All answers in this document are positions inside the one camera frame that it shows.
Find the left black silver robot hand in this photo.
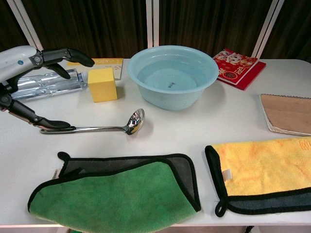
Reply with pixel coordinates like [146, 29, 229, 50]
[0, 45, 95, 131]

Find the stainless steel ladle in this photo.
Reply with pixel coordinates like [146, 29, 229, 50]
[39, 108, 146, 136]

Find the clear plastic bottle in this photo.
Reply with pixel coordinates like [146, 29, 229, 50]
[9, 68, 88, 100]

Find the light blue plastic basin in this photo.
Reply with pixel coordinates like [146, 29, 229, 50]
[127, 46, 219, 111]

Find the dark curtain panel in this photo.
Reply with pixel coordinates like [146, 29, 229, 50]
[21, 0, 149, 59]
[157, 0, 270, 59]
[0, 0, 32, 53]
[262, 0, 311, 61]

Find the yellow cube block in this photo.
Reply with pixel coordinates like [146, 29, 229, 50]
[87, 67, 119, 103]

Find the yellow white booklet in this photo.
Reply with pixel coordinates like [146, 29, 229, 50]
[67, 57, 124, 80]

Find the green grey microfibre cloth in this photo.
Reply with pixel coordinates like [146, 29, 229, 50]
[27, 151, 202, 223]

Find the red spiral calendar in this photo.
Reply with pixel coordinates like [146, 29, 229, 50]
[212, 48, 267, 91]

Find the yellow grey microfibre cloth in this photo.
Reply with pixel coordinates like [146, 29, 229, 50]
[205, 136, 311, 218]

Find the brown cover spiral notebook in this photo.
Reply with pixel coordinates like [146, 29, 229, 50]
[259, 93, 311, 136]

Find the white frame post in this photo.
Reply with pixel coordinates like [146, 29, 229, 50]
[9, 0, 43, 50]
[251, 0, 285, 59]
[145, 0, 160, 49]

